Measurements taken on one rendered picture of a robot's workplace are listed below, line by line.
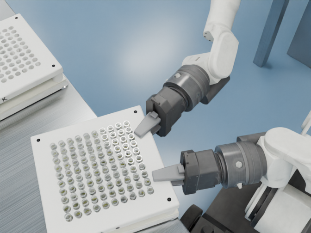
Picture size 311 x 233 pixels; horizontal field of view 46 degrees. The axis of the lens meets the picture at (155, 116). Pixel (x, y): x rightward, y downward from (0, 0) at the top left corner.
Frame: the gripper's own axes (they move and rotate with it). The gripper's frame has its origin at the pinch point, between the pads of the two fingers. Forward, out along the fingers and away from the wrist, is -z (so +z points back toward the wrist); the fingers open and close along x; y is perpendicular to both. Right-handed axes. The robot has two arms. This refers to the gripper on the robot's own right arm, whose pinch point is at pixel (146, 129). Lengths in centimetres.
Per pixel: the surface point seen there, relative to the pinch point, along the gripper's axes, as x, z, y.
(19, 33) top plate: -0.7, 1.4, 44.1
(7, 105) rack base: 3.9, -14.1, 31.8
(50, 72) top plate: -0.5, -2.5, 27.8
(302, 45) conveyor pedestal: 83, 138, 2
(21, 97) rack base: 3.9, -10.5, 31.1
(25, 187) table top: 6.5, -24.5, 13.5
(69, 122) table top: 6.6, -7.2, 18.5
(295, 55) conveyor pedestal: 93, 138, 4
